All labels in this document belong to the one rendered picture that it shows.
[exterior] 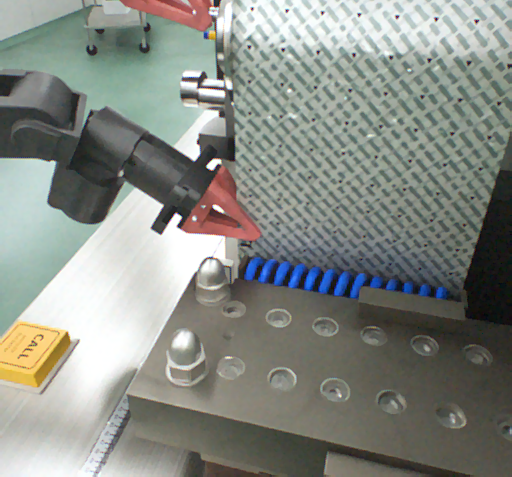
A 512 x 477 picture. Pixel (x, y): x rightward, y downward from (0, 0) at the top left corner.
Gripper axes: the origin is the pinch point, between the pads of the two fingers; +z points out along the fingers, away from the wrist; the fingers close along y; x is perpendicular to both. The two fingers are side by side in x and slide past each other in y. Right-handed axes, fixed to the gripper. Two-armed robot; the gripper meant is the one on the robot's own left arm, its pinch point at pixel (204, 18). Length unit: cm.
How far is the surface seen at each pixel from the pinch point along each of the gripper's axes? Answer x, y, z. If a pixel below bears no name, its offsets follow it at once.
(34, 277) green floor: -170, -82, -3
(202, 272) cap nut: -13.0, 13.4, 15.2
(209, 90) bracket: -7.0, -3.0, 4.5
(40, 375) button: -36.5, 18.3, 10.8
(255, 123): -1.7, 5.4, 9.8
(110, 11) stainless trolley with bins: -244, -419, -125
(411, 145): 6.9, 5.4, 20.8
